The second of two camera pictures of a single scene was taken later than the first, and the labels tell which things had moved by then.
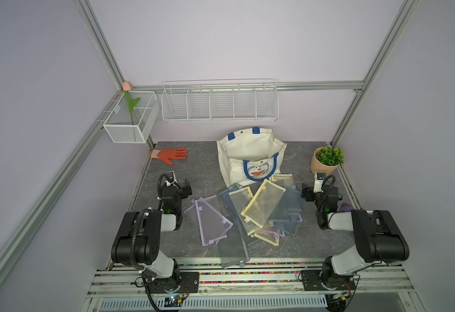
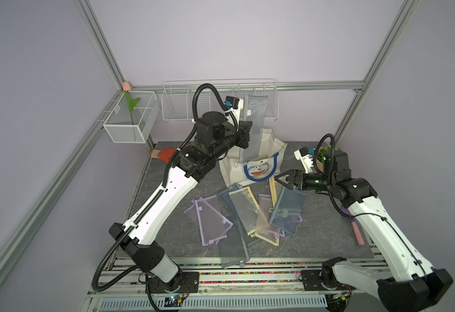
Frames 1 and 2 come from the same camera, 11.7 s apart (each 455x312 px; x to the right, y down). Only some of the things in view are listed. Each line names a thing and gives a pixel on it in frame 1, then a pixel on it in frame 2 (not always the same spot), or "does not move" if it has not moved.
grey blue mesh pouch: [225, 197] to [254, 110]
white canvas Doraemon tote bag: [250, 155] does not move
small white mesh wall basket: [145, 118] does not move
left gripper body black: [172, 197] to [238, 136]
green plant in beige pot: [326, 160] does not move
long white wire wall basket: [214, 101] does not move
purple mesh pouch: [210, 219] does not move
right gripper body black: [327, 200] to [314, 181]
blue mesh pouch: [288, 211] does not move
